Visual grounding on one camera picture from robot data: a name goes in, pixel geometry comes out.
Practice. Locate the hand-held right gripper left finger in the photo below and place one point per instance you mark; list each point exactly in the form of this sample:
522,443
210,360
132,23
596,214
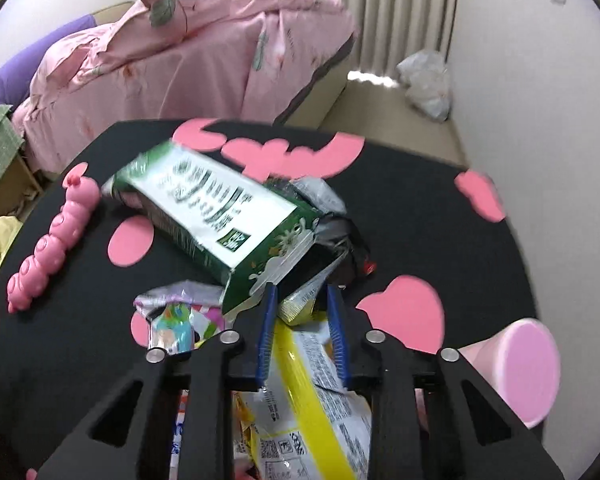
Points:
266,340

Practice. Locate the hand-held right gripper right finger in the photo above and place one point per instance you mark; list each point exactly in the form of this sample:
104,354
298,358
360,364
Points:
339,340

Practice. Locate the yellow snack packet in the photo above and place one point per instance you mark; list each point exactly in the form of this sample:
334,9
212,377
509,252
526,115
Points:
302,375

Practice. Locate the colourful foil packet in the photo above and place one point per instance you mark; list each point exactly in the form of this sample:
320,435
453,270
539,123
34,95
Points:
180,320

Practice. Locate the black silver packet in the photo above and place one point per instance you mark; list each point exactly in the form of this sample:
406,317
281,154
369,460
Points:
342,240

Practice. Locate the green white milk carton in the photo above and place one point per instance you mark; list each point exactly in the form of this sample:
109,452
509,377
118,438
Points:
205,195

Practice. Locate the pink cup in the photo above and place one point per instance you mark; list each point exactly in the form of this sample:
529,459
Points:
527,365

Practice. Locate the pink caterpillar toy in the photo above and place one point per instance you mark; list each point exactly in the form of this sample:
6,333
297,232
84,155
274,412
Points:
55,240

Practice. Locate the beige bed base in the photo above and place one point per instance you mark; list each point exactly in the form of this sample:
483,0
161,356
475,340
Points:
320,85

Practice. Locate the white plastic bag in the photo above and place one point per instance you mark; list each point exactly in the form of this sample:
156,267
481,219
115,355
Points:
427,85

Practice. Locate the pink floral blanket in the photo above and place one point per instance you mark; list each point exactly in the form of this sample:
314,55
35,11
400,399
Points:
180,70

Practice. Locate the yellow cloth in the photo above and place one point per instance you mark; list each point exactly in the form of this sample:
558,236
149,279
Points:
0,237

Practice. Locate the wooden nightstand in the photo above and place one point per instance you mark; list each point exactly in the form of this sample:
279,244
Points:
22,185

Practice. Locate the beige pleated curtain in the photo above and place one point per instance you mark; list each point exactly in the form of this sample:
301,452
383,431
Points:
380,10

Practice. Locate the beige bed headboard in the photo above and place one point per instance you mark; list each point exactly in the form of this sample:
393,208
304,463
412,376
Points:
112,12

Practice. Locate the purple pillow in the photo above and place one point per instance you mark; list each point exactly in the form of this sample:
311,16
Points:
35,60

